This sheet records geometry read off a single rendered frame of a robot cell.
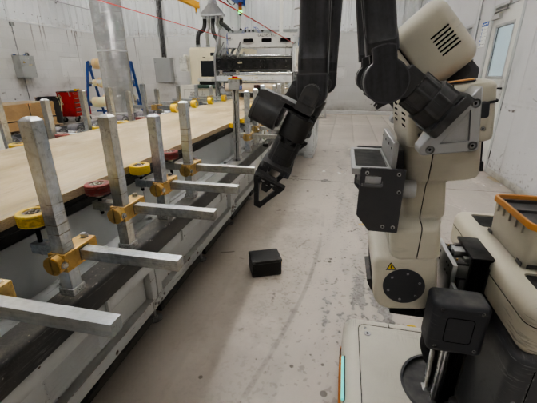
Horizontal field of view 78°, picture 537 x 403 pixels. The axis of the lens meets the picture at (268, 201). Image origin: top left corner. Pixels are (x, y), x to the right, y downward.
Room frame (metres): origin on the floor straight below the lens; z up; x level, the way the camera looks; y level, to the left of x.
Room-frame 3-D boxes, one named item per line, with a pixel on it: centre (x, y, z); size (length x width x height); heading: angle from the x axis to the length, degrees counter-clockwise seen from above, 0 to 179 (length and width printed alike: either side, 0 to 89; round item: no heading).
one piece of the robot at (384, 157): (0.86, -0.30, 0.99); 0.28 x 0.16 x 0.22; 168
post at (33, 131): (0.75, 0.53, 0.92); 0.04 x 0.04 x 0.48; 78
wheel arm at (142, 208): (1.01, 0.38, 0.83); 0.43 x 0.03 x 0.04; 78
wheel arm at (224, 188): (1.26, 0.33, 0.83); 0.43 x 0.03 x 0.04; 78
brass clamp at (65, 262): (0.77, 0.52, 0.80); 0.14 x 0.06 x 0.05; 168
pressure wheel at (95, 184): (1.06, 0.57, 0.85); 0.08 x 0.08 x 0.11
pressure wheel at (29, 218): (0.81, 0.63, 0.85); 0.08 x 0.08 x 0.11
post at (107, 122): (0.99, 0.47, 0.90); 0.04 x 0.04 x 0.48; 78
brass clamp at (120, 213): (1.02, 0.47, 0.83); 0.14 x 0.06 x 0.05; 168
